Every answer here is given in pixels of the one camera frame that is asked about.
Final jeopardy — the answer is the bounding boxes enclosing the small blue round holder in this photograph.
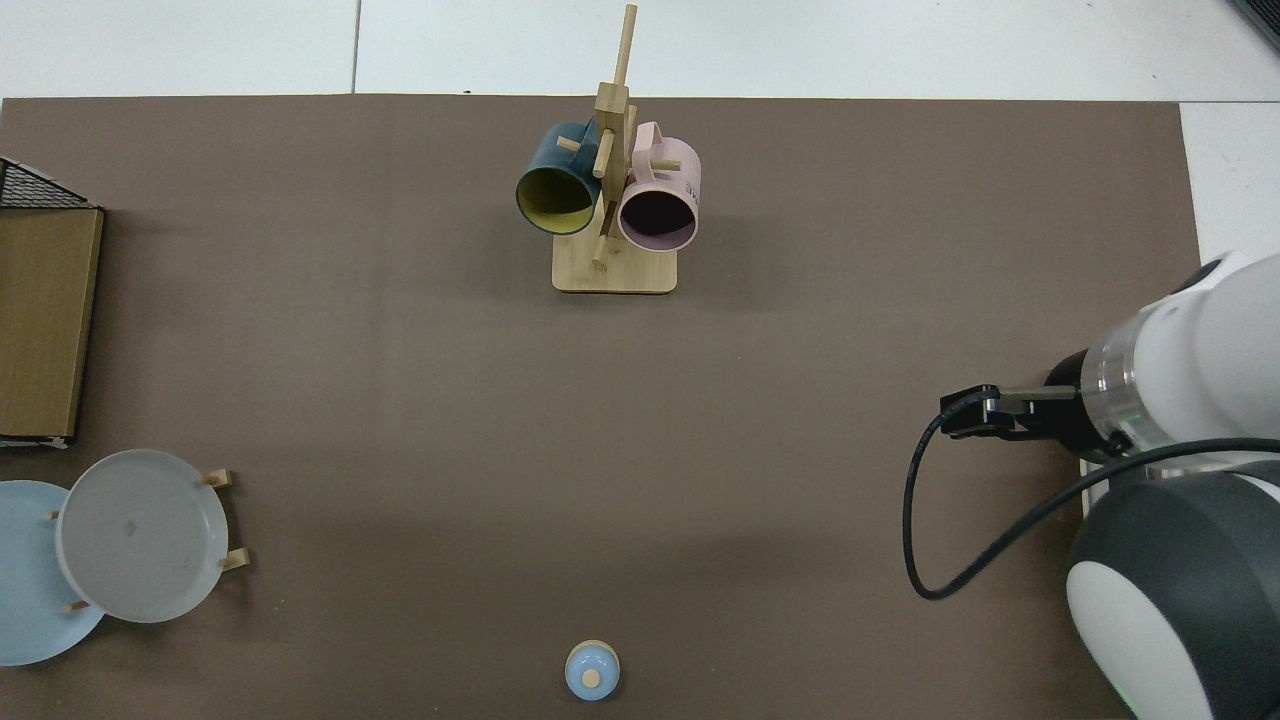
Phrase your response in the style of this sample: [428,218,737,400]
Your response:
[564,640,622,702]

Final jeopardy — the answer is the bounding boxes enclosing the pale toaster oven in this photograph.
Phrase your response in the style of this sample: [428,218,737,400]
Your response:
[1080,458,1113,516]

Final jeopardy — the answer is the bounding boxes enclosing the wooden cup stand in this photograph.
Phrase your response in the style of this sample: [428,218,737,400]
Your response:
[552,4,679,295]

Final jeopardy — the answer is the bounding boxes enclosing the pink mug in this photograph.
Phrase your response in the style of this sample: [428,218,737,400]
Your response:
[617,121,703,253]

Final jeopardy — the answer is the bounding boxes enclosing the dark grey flat object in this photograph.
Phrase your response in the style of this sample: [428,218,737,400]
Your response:
[1228,0,1280,51]

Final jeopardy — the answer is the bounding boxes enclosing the dark teal mug yellow inside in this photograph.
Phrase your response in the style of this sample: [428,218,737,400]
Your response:
[515,120,603,237]

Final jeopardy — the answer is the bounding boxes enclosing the brown table cloth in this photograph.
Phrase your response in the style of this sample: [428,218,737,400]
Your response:
[0,95,1201,720]

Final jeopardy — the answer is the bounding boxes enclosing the wooden plate rack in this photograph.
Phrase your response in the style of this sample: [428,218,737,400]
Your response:
[45,468,251,614]

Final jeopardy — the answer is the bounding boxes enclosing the grey plate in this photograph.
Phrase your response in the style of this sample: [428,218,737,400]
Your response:
[55,449,230,625]

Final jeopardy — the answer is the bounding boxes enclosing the light blue plate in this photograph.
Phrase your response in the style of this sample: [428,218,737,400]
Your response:
[0,480,106,667]

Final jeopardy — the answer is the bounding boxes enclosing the black cable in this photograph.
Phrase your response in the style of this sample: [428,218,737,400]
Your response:
[902,385,1280,601]

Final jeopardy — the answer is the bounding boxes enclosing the wire basket with wooden floor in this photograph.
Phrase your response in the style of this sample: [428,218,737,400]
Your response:
[0,157,105,449]

